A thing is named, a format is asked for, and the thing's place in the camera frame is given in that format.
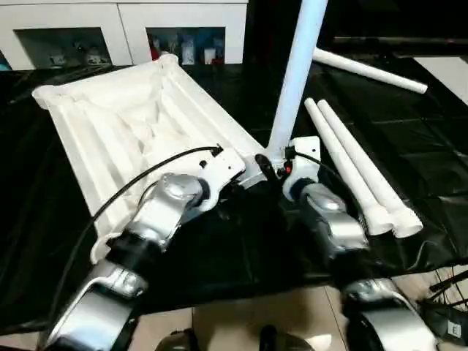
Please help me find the white plastic table leg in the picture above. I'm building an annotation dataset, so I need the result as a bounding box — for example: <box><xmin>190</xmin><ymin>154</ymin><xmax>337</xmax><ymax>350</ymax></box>
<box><xmin>312</xmin><ymin>47</ymin><xmax>429</xmax><ymax>95</ymax></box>
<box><xmin>263</xmin><ymin>0</ymin><xmax>329</xmax><ymax>170</ymax></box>
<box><xmin>303</xmin><ymin>97</ymin><xmax>396</xmax><ymax>237</ymax></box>
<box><xmin>315</xmin><ymin>98</ymin><xmax>424</xmax><ymax>240</ymax></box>

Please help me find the white plastic table top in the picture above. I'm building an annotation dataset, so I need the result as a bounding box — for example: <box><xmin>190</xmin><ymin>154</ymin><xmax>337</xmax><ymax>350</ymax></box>
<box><xmin>31</xmin><ymin>53</ymin><xmax>283</xmax><ymax>264</ymax></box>

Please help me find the black work mat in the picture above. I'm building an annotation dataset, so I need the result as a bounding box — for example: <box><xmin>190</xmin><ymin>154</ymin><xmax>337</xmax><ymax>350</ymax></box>
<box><xmin>0</xmin><ymin>29</ymin><xmax>468</xmax><ymax>333</ymax></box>

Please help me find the white cabinet with glass doors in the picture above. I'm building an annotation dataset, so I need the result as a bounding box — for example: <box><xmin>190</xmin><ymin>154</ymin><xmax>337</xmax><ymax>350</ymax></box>
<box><xmin>0</xmin><ymin>0</ymin><xmax>249</xmax><ymax>71</ymax></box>

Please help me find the black box white label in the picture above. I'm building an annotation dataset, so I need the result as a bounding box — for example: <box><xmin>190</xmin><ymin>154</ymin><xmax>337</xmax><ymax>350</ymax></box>
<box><xmin>430</xmin><ymin>298</ymin><xmax>468</xmax><ymax>340</ymax></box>

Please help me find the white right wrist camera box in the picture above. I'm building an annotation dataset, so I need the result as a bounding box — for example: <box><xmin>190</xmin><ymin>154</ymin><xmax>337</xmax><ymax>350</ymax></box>
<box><xmin>281</xmin><ymin>135</ymin><xmax>323</xmax><ymax>185</ymax></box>

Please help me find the black left wrist camera cable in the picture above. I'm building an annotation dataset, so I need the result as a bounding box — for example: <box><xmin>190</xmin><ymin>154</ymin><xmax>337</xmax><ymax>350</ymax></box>
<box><xmin>44</xmin><ymin>144</ymin><xmax>223</xmax><ymax>331</ymax></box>

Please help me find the black folding stand frame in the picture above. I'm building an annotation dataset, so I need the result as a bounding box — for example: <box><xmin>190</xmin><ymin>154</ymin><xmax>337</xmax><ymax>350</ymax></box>
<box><xmin>423</xmin><ymin>265</ymin><xmax>468</xmax><ymax>308</ymax></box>

